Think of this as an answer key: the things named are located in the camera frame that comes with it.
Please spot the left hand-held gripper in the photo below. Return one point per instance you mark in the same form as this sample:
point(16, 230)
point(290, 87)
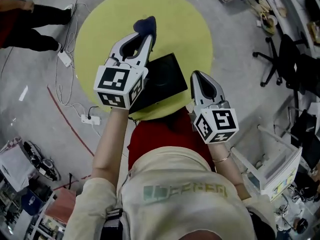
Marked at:
point(112, 84)

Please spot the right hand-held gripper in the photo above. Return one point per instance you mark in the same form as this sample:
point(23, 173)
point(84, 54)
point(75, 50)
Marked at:
point(220, 124)

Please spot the dark blue cloth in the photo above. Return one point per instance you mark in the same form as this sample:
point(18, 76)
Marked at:
point(146, 25)

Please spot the black plastic tray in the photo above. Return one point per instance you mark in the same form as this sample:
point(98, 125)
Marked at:
point(165, 79)

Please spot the person's left forearm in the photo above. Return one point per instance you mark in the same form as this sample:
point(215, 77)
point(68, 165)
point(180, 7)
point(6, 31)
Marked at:
point(110, 144)

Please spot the person's right forearm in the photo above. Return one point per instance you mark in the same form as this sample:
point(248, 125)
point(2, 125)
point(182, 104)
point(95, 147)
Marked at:
point(230, 176)

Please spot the grey metal equipment rack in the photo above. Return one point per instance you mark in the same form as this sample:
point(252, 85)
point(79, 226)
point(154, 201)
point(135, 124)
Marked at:
point(15, 219)

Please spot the round table with green tablecloth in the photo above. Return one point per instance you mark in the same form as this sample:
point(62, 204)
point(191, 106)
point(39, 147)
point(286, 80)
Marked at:
point(175, 21)

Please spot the red skirt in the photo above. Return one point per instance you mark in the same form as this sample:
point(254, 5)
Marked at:
point(155, 136)

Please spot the white power strip black plug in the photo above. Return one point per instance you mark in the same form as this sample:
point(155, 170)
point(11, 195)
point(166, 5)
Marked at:
point(93, 120)

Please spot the black office chair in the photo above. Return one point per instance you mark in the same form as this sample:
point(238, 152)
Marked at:
point(287, 56)

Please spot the white round bowl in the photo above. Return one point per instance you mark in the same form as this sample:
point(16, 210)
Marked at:
point(270, 22)

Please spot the red floor tape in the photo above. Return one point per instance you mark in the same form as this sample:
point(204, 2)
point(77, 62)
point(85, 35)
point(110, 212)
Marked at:
point(67, 124)

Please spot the white open cabinet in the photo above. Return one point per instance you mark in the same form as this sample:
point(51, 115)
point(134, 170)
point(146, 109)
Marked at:
point(285, 164)

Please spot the white curved desk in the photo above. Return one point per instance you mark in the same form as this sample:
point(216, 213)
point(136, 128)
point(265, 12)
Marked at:
point(291, 9)

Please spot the cream printed shirt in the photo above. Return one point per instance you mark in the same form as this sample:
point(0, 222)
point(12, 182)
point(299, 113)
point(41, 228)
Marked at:
point(175, 209)

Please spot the open black equipment case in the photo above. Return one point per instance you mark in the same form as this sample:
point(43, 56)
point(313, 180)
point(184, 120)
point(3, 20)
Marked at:
point(42, 162)

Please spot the table with white checked cover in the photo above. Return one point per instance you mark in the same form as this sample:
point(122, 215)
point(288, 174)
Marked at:
point(13, 164)

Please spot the dark blue bag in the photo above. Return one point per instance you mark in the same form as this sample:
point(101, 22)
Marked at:
point(31, 201)

